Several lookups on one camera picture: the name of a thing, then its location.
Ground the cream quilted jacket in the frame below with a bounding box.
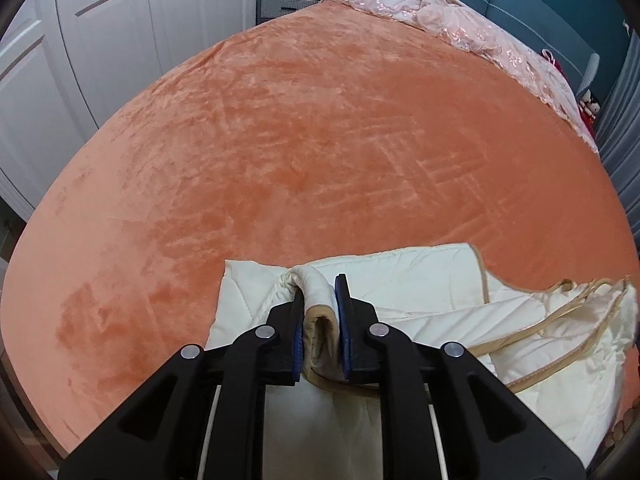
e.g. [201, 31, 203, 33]
[204, 244, 638, 479]

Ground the orange plush bed blanket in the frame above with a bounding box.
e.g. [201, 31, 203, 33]
[1, 2, 639, 453]

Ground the red pillow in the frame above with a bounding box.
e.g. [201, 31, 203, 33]
[540, 48, 600, 139]

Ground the grey blue curtain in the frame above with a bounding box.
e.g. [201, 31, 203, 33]
[597, 32, 640, 248]

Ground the plush toy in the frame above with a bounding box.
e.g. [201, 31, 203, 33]
[578, 89, 601, 120]

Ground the pink sequined quilt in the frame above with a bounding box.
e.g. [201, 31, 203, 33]
[330, 0, 598, 152]

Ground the white wardrobe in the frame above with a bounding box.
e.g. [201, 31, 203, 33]
[1, 0, 256, 218]

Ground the grey nightstand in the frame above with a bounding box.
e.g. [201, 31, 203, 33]
[256, 0, 320, 25]

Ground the blue upholstered headboard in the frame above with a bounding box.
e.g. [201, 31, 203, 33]
[460, 0, 600, 96]

